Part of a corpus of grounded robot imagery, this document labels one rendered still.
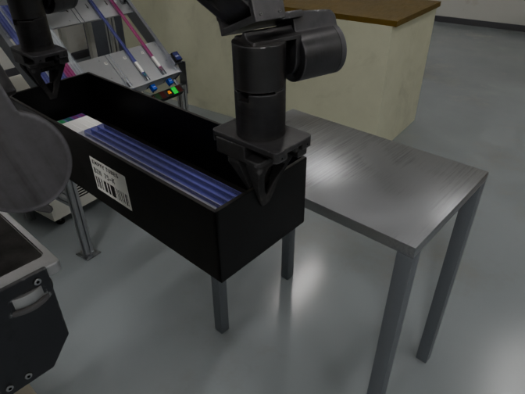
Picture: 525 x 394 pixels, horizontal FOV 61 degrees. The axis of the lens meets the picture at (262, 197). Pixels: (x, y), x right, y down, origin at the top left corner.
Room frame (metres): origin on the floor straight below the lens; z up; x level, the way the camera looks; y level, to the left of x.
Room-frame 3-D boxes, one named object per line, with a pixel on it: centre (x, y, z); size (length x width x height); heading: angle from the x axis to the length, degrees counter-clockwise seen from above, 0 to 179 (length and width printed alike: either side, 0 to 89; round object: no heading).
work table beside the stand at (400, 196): (1.15, -0.22, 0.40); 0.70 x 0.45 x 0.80; 48
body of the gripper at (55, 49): (0.85, 0.42, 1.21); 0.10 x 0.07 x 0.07; 48
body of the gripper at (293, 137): (0.48, 0.00, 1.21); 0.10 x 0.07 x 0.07; 48
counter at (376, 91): (3.72, 0.02, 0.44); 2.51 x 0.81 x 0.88; 54
